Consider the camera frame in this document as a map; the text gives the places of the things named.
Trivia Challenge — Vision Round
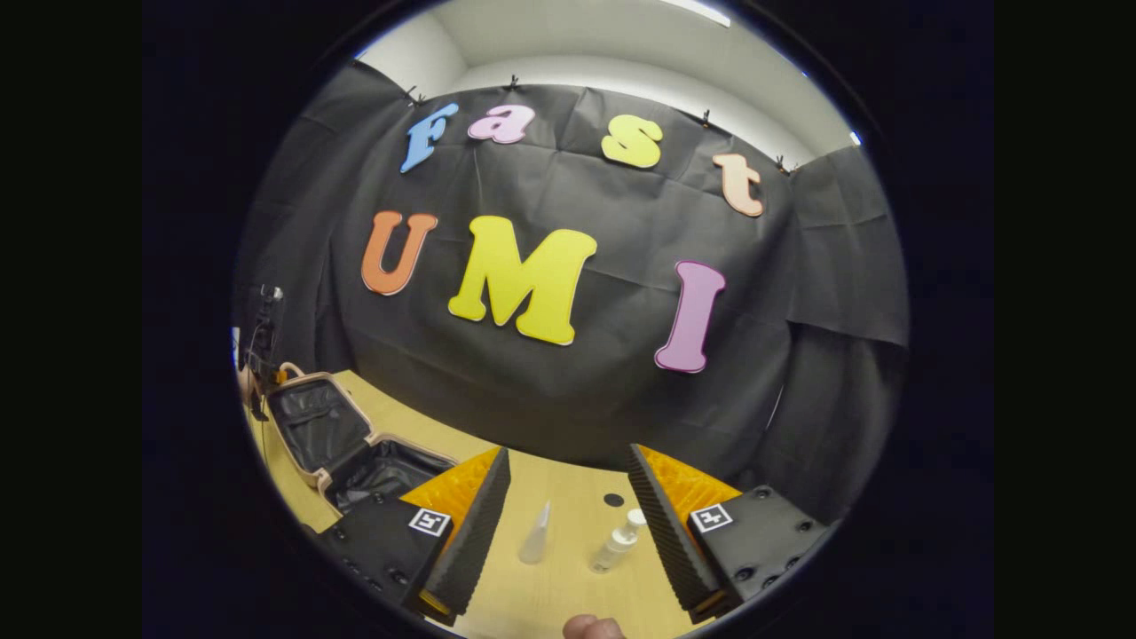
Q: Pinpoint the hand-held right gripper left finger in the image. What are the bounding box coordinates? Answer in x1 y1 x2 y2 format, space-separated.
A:
318 446 513 627

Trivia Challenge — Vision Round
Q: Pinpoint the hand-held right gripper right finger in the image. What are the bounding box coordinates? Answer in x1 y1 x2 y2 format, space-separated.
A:
627 444 832 625

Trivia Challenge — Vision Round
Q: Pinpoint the clear pump bottle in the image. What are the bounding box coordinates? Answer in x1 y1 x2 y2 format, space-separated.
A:
590 508 647 574

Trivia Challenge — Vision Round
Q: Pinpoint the white conical tube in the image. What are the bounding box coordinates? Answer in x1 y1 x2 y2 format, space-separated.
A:
519 500 553 565

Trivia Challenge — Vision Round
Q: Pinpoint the pink suitcase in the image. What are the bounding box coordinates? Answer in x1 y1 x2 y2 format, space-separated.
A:
264 362 460 516

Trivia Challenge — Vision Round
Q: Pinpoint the black backdrop cloth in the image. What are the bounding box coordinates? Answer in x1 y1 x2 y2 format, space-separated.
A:
233 60 911 525

